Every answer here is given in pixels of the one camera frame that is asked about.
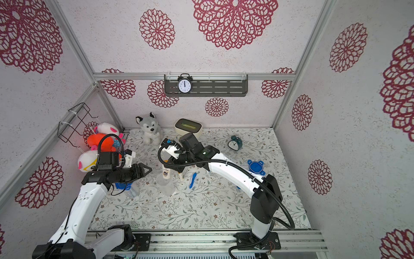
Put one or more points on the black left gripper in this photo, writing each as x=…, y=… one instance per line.
x=139, y=172

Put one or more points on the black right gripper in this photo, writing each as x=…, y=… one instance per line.
x=180, y=160

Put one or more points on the yellow cap bottle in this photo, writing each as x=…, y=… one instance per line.
x=166, y=172
x=180, y=176

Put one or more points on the clear plastic cup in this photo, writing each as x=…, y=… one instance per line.
x=165, y=186

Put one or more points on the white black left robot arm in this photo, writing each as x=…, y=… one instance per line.
x=69, y=241

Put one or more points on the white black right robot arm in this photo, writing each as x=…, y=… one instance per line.
x=264, y=192

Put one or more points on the grey husky plush toy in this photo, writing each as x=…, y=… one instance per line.
x=152, y=131

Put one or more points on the cream tissue box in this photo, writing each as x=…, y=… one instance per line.
x=184, y=126

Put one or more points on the orange red plush toy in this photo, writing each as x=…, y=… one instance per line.
x=110, y=144

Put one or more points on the white plush with glasses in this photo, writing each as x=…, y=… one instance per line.
x=87, y=160

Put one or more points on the white pink plush upper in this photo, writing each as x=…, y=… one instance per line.
x=107, y=128

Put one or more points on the green teal alarm clock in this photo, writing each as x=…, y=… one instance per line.
x=235, y=143

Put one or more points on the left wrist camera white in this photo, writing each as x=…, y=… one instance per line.
x=129, y=156

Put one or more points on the black wall alarm clock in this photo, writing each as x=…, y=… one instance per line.
x=185, y=83

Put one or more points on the black wire wall basket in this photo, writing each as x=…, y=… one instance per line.
x=79, y=126

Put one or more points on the grey metal wall shelf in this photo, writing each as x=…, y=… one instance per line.
x=209, y=87

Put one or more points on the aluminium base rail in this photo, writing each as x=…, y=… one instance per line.
x=281, y=244

